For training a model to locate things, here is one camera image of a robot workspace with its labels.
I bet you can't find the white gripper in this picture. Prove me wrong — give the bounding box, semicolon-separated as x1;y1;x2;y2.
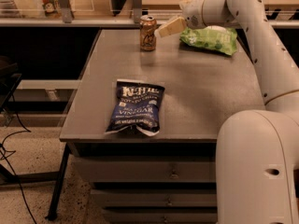
154;0;206;37

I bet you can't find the orange soda can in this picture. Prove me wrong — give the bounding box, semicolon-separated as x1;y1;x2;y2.
140;15;157;51

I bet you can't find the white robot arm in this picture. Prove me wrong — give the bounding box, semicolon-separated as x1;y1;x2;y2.
179;0;299;224

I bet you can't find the grey metal rail shelf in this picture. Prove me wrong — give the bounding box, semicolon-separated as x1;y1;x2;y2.
0;0;299;24

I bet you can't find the blue kettle chip bag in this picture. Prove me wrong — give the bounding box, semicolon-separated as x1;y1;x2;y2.
106;79;164;136

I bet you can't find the black table leg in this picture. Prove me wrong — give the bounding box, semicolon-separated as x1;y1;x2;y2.
46;145;70;221

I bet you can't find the black floor cable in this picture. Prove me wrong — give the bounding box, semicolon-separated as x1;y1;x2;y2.
0;93;38;224

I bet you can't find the grey drawer cabinet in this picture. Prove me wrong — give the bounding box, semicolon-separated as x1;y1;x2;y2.
60;30;263;224

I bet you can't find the clear plastic bag with label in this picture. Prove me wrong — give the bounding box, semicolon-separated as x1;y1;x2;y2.
12;0;61;18

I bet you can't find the green chip bag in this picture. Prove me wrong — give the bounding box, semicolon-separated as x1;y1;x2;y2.
180;25;237;56

